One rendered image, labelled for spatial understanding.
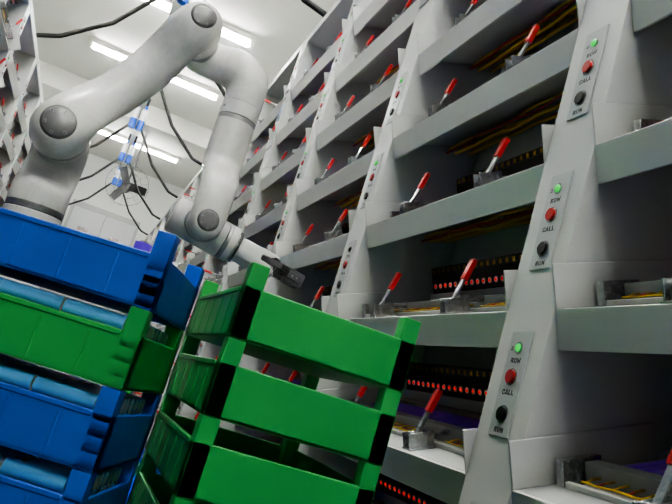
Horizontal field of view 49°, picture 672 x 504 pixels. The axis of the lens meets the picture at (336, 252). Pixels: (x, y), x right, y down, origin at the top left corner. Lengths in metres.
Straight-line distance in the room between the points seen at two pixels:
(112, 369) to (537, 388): 0.44
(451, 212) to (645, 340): 0.52
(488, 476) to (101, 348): 0.43
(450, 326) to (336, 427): 0.32
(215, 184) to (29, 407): 0.92
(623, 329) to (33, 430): 0.57
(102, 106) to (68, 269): 0.92
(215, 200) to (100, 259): 0.84
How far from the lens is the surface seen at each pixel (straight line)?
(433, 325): 1.10
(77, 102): 1.65
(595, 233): 0.89
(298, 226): 2.20
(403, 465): 1.07
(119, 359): 0.75
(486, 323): 0.97
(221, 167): 1.65
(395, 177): 1.55
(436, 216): 1.23
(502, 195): 1.06
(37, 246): 0.79
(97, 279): 0.77
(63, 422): 0.76
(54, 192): 1.65
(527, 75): 1.16
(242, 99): 1.73
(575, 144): 0.94
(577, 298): 0.86
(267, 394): 0.77
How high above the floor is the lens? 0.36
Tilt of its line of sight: 12 degrees up
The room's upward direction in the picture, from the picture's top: 17 degrees clockwise
